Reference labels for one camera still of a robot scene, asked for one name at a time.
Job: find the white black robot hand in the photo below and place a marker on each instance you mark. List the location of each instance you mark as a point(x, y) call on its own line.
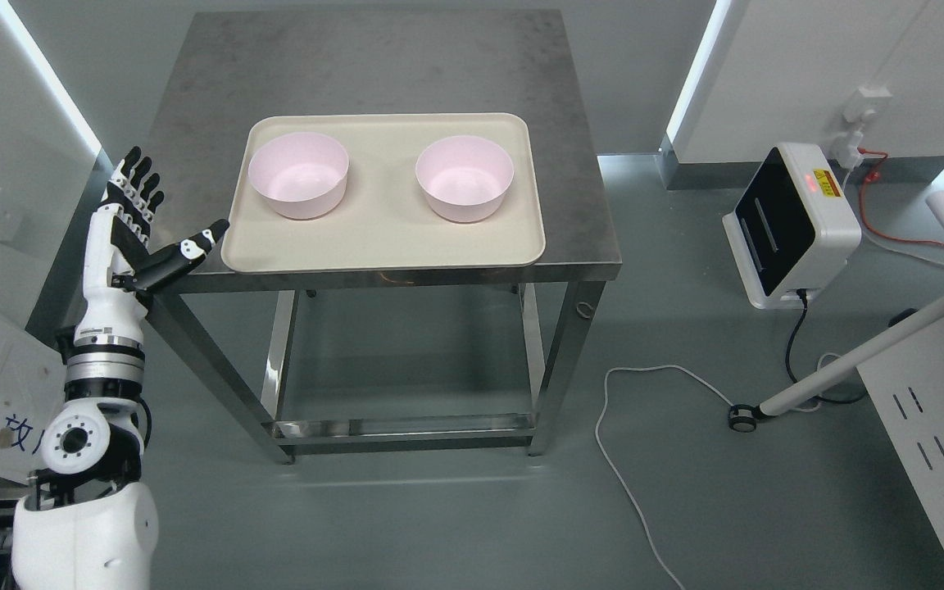
point(120, 274)

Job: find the pink bowl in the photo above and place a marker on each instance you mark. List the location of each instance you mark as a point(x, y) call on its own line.
point(301, 175)
point(464, 178)

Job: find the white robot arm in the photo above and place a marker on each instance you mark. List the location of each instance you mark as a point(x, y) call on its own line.
point(88, 521)

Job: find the beige plastic tray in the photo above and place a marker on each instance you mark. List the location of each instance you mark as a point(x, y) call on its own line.
point(384, 222)

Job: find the white cart leg with caster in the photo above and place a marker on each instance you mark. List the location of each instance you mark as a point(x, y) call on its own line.
point(744, 419)

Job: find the white black charging device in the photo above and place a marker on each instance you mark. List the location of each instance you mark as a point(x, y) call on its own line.
point(793, 230)

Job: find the white wall socket plug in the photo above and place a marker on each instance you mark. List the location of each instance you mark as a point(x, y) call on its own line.
point(865, 105)

